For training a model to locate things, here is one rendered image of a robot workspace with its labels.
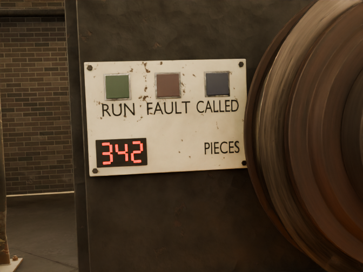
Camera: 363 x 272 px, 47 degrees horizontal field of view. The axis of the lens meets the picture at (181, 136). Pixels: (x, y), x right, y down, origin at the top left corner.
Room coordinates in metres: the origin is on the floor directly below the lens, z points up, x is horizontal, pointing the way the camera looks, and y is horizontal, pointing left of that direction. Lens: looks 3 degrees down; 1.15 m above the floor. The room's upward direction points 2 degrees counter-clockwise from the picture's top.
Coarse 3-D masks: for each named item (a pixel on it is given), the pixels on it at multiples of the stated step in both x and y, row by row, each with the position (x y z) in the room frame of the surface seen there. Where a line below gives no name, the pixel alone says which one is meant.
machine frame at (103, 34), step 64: (64, 0) 0.76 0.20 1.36; (128, 0) 0.69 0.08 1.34; (192, 0) 0.70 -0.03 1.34; (256, 0) 0.71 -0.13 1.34; (256, 64) 0.71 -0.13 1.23; (128, 192) 0.69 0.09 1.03; (192, 192) 0.70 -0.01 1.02; (128, 256) 0.68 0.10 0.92; (192, 256) 0.70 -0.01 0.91; (256, 256) 0.71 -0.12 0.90
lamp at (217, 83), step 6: (222, 72) 0.68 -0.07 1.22; (210, 78) 0.68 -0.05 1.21; (216, 78) 0.68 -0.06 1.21; (222, 78) 0.68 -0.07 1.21; (210, 84) 0.68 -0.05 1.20; (216, 84) 0.68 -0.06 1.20; (222, 84) 0.68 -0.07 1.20; (210, 90) 0.68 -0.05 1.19; (216, 90) 0.68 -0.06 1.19; (222, 90) 0.68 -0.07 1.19
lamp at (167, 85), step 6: (162, 78) 0.67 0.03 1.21; (168, 78) 0.67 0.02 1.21; (174, 78) 0.67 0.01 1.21; (162, 84) 0.67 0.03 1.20; (168, 84) 0.67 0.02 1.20; (174, 84) 0.67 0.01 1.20; (162, 90) 0.67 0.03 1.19; (168, 90) 0.67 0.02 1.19; (174, 90) 0.67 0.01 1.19; (162, 96) 0.67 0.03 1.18; (168, 96) 0.67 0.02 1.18; (174, 96) 0.67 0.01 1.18
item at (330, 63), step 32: (352, 32) 0.55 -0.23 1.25; (320, 64) 0.55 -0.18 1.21; (352, 64) 0.53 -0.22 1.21; (320, 96) 0.54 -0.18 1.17; (288, 128) 0.54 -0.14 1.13; (320, 128) 0.53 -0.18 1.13; (288, 160) 0.55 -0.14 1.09; (320, 160) 0.53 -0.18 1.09; (320, 192) 0.55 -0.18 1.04; (352, 192) 0.53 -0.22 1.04; (320, 224) 0.55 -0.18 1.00; (352, 224) 0.54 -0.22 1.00; (352, 256) 0.55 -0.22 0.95
